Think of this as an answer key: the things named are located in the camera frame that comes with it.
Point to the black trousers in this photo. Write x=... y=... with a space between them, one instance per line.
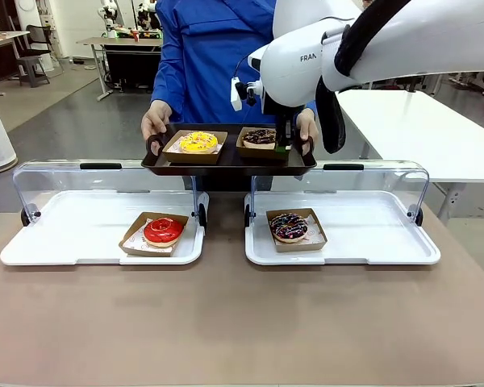
x=226 y=183

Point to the red frosted donut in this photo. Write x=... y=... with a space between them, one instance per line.
x=133 y=242

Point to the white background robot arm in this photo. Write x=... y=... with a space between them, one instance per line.
x=108 y=18

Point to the person's left hand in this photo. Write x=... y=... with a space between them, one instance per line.
x=308 y=125

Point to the blue shirt torso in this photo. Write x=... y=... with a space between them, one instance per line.
x=218 y=60

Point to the black office chair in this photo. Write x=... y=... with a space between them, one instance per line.
x=34 y=60

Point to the chocolate frosted donut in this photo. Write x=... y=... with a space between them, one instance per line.
x=258 y=154

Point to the grey background table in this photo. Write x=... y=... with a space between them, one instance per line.
x=105 y=41

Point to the grey background desk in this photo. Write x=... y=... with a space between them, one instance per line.
x=0 y=38

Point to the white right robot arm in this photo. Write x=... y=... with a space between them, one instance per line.
x=427 y=36

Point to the yellow sprinkled donut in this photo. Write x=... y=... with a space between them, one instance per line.
x=207 y=143

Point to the person's right forearm blue sleeve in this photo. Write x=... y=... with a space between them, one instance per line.
x=167 y=76

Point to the red glazed donut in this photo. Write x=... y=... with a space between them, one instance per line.
x=173 y=234

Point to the person's right hand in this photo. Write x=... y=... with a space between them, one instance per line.
x=155 y=119

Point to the chocolate sprinkled donut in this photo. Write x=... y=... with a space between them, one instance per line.
x=252 y=139

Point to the white display case base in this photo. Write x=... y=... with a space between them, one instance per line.
x=64 y=242
x=367 y=242

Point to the chocolate donut with white drizzle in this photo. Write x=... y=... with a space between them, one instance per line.
x=280 y=235

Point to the black serving tray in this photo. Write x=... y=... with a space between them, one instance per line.
x=230 y=167

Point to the yellow frosted donut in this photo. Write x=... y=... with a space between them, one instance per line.
x=193 y=158

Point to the clear display case lid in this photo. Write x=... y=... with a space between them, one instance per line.
x=379 y=181
x=105 y=181

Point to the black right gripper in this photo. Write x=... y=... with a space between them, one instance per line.
x=284 y=109

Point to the dark sprinkled donut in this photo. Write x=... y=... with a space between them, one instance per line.
x=316 y=235

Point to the white side table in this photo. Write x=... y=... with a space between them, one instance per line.
x=407 y=129

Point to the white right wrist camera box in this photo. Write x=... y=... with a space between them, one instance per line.
x=239 y=94

